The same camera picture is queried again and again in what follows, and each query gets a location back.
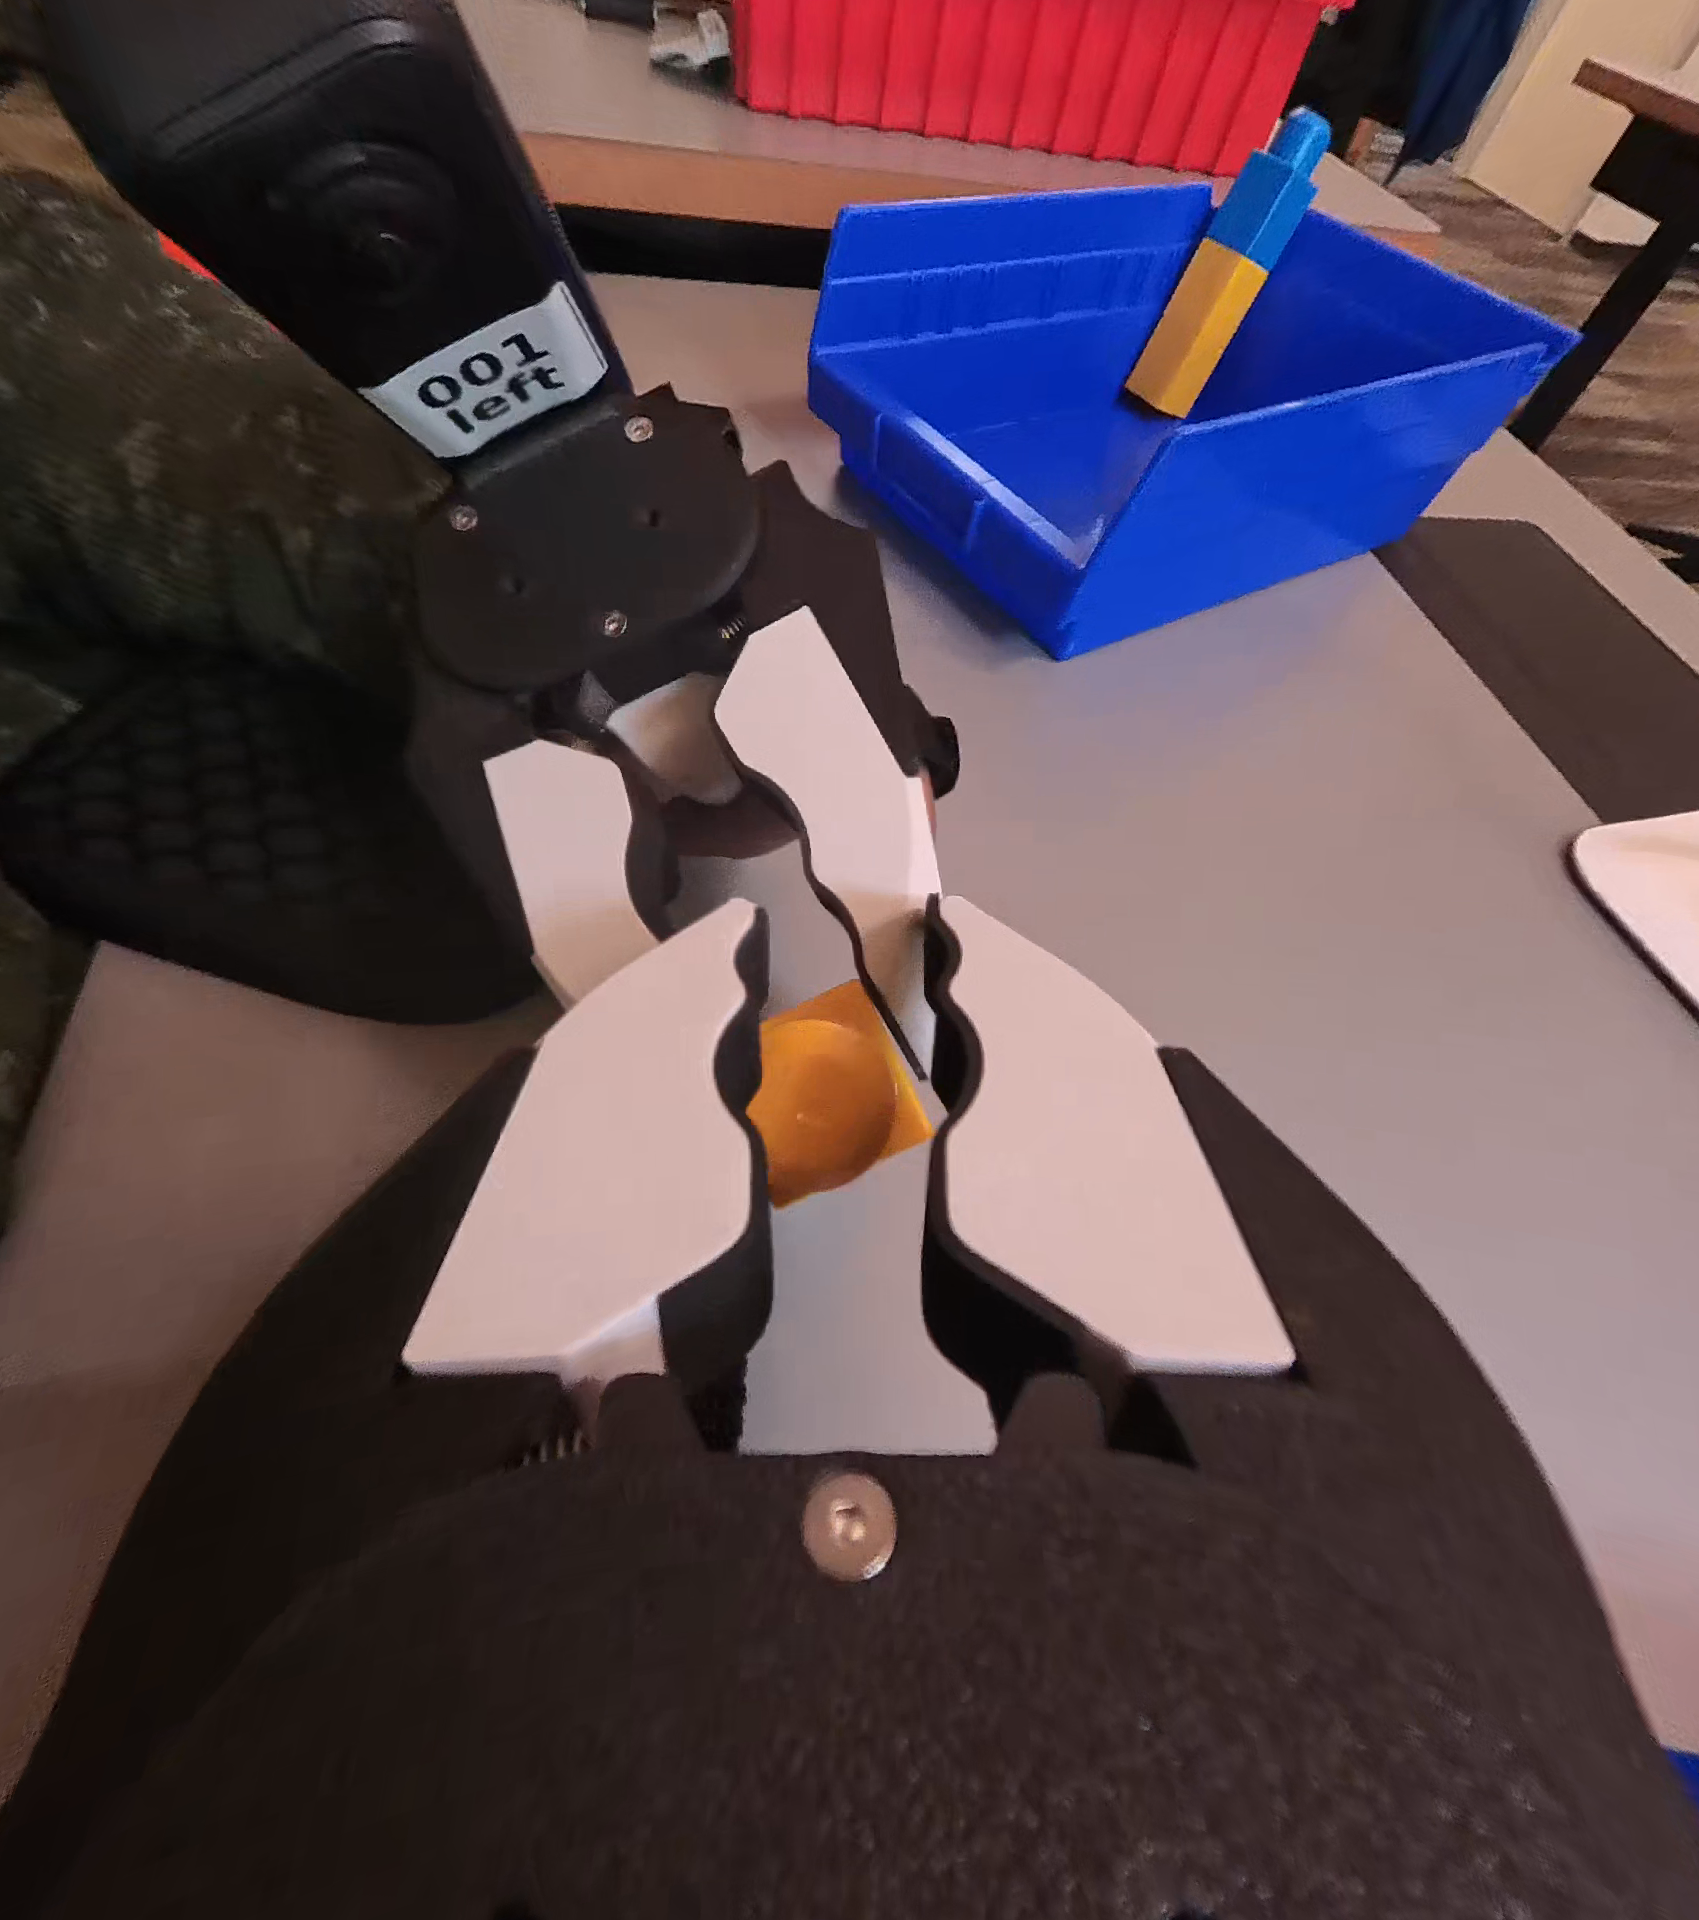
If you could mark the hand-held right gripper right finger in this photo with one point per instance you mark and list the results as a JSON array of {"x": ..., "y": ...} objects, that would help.
[{"x": 1103, "y": 1184}]

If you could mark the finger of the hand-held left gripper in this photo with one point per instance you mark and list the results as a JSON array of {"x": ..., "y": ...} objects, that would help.
[
  {"x": 849, "y": 750},
  {"x": 564, "y": 870}
]

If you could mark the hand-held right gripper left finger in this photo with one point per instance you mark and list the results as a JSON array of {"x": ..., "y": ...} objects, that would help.
[{"x": 594, "y": 1184}]

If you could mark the yellow mega block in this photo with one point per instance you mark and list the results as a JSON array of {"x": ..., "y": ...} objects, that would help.
[
  {"x": 1175, "y": 367},
  {"x": 826, "y": 1094},
  {"x": 1219, "y": 292}
]

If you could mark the blue mega block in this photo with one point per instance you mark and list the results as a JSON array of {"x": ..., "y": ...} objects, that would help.
[{"x": 1263, "y": 204}]

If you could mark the person's left forearm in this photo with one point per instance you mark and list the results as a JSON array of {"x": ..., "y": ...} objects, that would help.
[{"x": 114, "y": 422}]

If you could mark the scattered small metal parts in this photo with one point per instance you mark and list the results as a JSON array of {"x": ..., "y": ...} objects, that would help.
[{"x": 693, "y": 38}]

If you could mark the red plastic bin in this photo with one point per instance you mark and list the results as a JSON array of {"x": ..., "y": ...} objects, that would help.
[{"x": 1016, "y": 73}]

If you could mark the blue hanging jacket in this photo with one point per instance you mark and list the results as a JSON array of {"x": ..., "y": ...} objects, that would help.
[{"x": 1466, "y": 73}]

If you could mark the dark wooden desk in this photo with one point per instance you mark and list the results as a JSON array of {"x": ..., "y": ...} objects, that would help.
[{"x": 1688, "y": 135}]

